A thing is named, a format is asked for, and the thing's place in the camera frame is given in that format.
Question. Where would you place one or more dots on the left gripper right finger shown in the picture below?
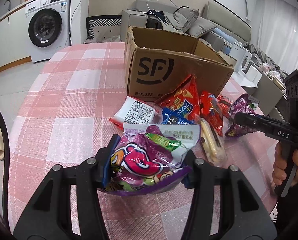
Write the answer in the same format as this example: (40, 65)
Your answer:
(242, 213)

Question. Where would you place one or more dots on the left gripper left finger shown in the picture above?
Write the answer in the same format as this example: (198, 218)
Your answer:
(48, 213)

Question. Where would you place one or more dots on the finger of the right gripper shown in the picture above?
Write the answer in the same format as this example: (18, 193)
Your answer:
(258, 124)

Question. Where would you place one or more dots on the purple grape snack bag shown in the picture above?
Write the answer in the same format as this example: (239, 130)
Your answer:
(243, 105)

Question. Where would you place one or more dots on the red spicy snack packet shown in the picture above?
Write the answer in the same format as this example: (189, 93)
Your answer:
(225, 104)

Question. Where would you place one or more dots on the clear cracker packet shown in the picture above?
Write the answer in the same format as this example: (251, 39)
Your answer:
(212, 145)

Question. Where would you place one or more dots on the red sausage snack packet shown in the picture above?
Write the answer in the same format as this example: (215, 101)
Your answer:
(211, 111)

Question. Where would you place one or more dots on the red cone chips bag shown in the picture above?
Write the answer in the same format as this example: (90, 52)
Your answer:
(184, 100)

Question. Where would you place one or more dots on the blue cookie packet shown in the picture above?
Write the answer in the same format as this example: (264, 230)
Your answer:
(173, 118)

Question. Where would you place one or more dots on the purple cartoon snack bag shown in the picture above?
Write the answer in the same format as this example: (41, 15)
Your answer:
(149, 159)

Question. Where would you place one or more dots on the white red instruction packet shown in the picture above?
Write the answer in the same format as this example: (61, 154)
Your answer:
(133, 111)

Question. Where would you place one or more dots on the person's right hand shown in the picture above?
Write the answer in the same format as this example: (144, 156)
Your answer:
(279, 174)

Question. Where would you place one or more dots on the white coffee table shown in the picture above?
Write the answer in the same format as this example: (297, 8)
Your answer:
(239, 77)

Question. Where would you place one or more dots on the white electric kettle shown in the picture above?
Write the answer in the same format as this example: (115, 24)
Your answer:
(241, 55)

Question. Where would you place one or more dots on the pink plaid tablecloth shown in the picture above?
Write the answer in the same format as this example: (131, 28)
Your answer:
(64, 119)

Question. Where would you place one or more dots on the white curtain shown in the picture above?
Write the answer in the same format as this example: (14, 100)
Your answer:
(275, 31)

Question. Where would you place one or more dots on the grey sofa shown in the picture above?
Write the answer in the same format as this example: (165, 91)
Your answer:
(230, 27)

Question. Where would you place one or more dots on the grey cushion right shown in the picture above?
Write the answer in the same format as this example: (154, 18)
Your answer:
(201, 27)

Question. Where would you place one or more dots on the grey cushion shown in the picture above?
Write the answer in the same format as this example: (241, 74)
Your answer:
(190, 15)
(201, 27)

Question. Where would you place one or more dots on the brown SF cardboard box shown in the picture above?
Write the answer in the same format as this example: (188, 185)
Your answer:
(158, 61)

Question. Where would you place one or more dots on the grey cushion left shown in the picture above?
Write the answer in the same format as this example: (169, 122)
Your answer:
(190, 15)

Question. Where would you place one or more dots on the clothes pile on sofa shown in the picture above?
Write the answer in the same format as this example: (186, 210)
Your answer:
(165, 21)

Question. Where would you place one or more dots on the black patterned chair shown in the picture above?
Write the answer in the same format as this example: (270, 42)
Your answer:
(101, 27)

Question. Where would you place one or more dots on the white washing machine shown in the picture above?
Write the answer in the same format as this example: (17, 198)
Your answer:
(48, 27)

